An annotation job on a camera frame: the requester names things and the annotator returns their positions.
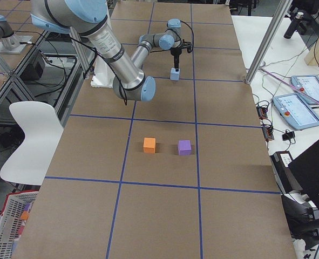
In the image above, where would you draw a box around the pink rod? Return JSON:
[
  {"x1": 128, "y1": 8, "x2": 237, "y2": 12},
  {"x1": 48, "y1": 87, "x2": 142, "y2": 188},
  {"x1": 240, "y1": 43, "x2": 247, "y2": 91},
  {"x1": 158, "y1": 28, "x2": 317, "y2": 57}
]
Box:
[{"x1": 259, "y1": 67, "x2": 319, "y2": 106}]

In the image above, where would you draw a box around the white plastic chair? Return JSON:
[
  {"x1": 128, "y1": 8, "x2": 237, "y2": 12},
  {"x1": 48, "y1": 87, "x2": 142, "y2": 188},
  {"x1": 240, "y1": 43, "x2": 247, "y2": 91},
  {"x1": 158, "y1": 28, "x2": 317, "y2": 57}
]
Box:
[{"x1": 0, "y1": 101, "x2": 64, "y2": 186}]

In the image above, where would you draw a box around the far teach pendant tablet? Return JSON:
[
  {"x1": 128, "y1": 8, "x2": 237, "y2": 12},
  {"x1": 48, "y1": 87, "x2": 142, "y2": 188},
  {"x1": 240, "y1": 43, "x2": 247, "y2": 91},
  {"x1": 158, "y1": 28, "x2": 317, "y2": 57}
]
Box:
[{"x1": 290, "y1": 75, "x2": 319, "y2": 101}]

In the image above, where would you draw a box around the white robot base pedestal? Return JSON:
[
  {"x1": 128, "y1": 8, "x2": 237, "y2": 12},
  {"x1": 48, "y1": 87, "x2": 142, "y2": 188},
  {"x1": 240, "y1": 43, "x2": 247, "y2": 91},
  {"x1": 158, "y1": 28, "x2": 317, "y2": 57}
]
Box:
[{"x1": 91, "y1": 56, "x2": 115, "y2": 88}]

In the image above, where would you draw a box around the teach pendant tablet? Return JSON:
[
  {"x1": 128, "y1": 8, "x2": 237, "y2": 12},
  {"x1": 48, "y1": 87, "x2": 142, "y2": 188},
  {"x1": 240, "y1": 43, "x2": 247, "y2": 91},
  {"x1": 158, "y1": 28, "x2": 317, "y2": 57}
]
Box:
[
  {"x1": 273, "y1": 93, "x2": 319, "y2": 130},
  {"x1": 290, "y1": 75, "x2": 319, "y2": 101}
]

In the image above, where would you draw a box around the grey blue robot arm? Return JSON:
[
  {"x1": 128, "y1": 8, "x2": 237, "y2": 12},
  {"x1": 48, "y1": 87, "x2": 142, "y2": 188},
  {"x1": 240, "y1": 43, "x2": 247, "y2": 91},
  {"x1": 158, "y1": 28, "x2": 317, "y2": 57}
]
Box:
[{"x1": 31, "y1": 0, "x2": 181, "y2": 102}]

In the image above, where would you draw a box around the small orange circuit board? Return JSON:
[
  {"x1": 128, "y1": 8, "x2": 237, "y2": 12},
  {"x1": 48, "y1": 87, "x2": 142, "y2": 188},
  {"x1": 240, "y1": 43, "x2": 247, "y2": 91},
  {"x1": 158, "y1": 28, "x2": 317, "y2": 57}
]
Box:
[{"x1": 256, "y1": 106, "x2": 268, "y2": 119}]

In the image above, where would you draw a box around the orange foam block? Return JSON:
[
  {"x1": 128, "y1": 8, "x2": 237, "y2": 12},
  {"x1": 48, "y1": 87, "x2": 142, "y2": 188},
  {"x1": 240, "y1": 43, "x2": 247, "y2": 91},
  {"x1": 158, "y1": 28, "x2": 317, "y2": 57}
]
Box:
[{"x1": 143, "y1": 137, "x2": 156, "y2": 154}]

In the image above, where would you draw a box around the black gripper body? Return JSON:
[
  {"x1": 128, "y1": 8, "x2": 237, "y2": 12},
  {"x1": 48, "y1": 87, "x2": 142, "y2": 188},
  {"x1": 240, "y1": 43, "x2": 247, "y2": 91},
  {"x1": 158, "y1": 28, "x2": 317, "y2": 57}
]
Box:
[{"x1": 171, "y1": 47, "x2": 182, "y2": 63}]

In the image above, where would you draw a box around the black camera cable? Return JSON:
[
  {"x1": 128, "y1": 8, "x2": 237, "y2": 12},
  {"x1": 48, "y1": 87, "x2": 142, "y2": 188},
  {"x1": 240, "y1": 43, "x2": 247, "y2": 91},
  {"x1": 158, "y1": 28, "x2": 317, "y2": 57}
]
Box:
[{"x1": 179, "y1": 20, "x2": 195, "y2": 53}]

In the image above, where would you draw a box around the aluminium frame post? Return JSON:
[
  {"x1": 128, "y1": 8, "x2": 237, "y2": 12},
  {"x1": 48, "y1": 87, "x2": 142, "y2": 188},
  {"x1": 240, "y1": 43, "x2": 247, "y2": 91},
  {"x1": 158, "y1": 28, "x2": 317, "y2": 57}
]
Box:
[{"x1": 245, "y1": 0, "x2": 292, "y2": 85}]

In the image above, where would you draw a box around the purple foam block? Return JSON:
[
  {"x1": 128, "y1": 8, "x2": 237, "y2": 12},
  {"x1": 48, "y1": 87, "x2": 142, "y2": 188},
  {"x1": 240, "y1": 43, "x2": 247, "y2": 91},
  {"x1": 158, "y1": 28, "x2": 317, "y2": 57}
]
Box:
[{"x1": 178, "y1": 140, "x2": 192, "y2": 155}]

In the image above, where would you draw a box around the light blue foam block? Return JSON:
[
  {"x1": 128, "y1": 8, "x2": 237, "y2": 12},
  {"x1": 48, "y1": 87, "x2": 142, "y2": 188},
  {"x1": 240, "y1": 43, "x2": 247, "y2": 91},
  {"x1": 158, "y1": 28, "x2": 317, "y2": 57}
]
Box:
[{"x1": 170, "y1": 67, "x2": 180, "y2": 81}]

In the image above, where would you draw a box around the black monitor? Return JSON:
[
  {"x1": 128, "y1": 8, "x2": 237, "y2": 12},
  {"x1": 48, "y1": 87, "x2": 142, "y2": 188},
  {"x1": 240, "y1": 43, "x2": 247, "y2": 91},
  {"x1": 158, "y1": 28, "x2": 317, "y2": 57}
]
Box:
[{"x1": 289, "y1": 139, "x2": 319, "y2": 209}]

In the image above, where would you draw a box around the black cylinder device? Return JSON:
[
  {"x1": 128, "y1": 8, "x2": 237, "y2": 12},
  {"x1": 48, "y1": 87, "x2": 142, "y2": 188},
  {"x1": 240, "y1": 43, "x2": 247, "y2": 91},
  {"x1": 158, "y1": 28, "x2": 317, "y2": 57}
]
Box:
[{"x1": 283, "y1": 11, "x2": 304, "y2": 39}]

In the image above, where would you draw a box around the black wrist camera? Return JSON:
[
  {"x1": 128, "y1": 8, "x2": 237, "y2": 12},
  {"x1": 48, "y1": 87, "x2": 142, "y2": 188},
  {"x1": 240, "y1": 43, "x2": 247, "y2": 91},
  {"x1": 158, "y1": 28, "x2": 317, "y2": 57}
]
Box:
[{"x1": 181, "y1": 39, "x2": 194, "y2": 53}]

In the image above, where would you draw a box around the near teach pendant tablet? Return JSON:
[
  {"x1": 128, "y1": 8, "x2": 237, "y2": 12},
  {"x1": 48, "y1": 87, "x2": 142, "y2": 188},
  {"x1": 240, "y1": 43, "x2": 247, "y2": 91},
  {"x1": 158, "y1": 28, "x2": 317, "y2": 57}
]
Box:
[{"x1": 273, "y1": 93, "x2": 319, "y2": 130}]

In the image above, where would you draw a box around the white plastic basket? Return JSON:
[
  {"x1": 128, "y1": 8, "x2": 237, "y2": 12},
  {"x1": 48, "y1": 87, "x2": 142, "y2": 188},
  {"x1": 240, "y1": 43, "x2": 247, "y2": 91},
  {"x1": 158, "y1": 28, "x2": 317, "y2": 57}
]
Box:
[{"x1": 0, "y1": 190, "x2": 38, "y2": 258}]

